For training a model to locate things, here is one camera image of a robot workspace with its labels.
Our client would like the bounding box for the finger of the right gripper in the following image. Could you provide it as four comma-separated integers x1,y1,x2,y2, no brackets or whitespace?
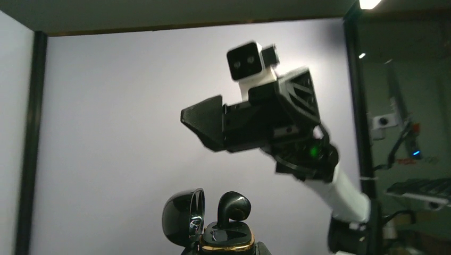
180,95,225,152

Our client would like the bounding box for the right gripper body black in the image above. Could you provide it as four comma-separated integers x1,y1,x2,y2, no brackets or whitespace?
222,67,321,153

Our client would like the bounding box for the small black earbud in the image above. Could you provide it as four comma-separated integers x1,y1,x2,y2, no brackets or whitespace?
217,191,252,228

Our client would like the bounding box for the black earbud case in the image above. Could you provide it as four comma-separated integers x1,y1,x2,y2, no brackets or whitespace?
162,188,259,254

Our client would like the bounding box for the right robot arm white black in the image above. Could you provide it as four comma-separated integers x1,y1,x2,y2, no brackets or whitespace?
180,67,383,254

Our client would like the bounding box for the ceiling strip light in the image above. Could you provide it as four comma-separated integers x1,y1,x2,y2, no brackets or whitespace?
358,0,382,10

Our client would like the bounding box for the black keyboard on tray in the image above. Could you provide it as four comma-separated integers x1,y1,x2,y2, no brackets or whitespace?
385,177,450,209

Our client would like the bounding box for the black frame post right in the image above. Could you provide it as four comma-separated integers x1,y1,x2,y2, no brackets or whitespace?
343,1,377,199

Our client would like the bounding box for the black frame post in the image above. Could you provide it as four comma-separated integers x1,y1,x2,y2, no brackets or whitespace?
13,31,48,255
343,1,377,199

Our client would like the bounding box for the black frame post left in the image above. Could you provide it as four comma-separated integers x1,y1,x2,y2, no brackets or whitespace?
13,31,48,255

